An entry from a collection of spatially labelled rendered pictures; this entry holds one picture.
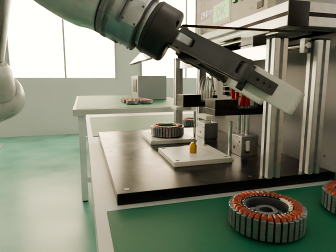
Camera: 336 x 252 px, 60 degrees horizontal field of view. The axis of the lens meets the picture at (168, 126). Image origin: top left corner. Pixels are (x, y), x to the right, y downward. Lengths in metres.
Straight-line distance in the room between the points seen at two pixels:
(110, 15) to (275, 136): 0.40
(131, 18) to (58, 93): 5.07
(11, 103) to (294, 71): 0.84
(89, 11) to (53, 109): 5.08
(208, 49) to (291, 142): 0.53
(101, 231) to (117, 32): 0.29
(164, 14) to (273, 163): 0.39
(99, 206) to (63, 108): 4.93
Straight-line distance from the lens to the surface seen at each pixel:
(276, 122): 0.63
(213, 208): 0.53
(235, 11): 0.85
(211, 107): 0.76
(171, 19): 0.40
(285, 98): 0.37
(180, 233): 0.45
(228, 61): 0.34
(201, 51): 0.35
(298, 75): 0.81
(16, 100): 1.05
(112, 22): 0.40
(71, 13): 0.43
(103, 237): 0.46
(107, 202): 0.56
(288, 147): 0.84
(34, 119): 5.52
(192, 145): 0.76
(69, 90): 5.42
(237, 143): 0.80
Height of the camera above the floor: 0.97
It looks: 9 degrees down
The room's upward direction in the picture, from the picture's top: straight up
